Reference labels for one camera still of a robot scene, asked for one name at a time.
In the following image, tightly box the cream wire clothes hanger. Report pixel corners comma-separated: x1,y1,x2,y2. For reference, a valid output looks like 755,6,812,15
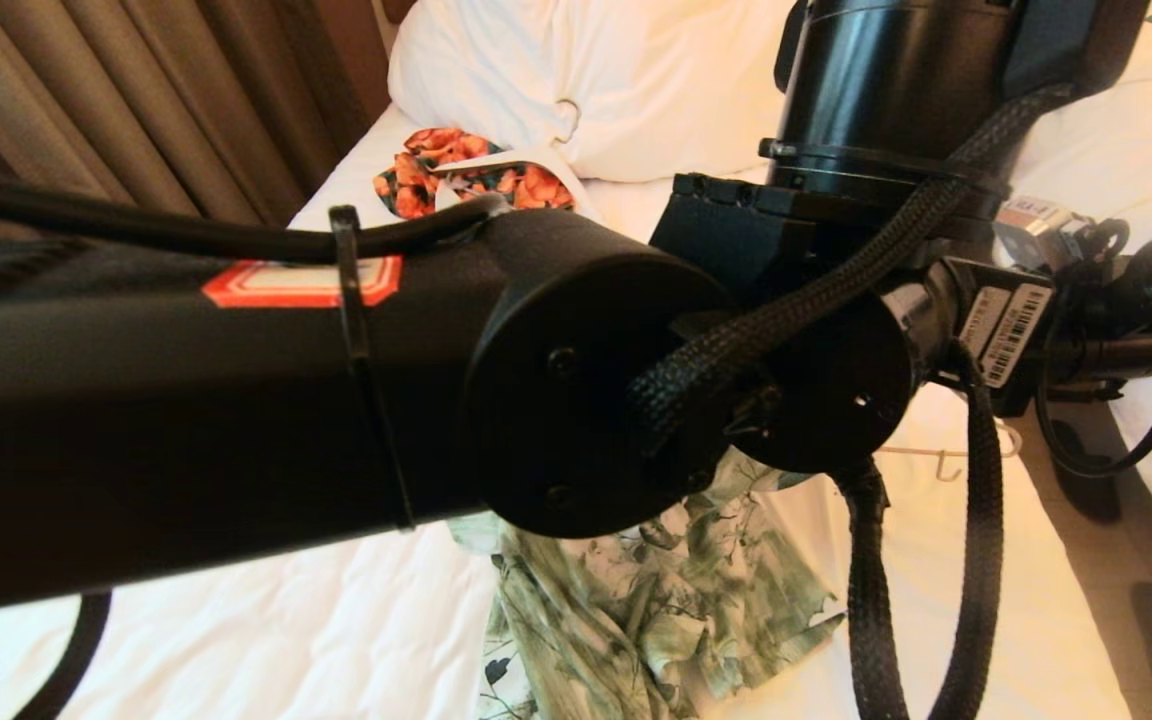
876,420,1024,483

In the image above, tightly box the green floral print shirt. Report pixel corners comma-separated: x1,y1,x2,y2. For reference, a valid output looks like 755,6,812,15
451,445,847,720

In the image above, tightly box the white hanger with metal bar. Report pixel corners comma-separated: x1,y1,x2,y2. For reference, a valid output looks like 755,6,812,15
433,97,602,216

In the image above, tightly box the black slipper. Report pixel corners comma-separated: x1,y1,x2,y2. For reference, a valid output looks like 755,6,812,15
1051,420,1117,523

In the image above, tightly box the white duvet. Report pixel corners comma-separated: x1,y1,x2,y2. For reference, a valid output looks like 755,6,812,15
1011,80,1152,251

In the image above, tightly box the orange floral garment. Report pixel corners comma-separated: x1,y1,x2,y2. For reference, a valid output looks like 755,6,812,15
374,128,577,221

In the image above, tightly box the brown curtain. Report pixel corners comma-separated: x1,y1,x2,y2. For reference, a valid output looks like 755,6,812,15
0,0,377,241

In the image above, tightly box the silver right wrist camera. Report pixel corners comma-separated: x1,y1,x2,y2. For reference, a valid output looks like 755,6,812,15
994,195,1087,273

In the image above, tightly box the black braided cable sleeve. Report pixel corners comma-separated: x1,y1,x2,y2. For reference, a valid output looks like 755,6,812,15
831,340,1007,720
626,85,1077,456

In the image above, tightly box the smooth black left arm cable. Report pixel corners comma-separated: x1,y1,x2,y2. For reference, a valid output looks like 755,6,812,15
0,165,512,263

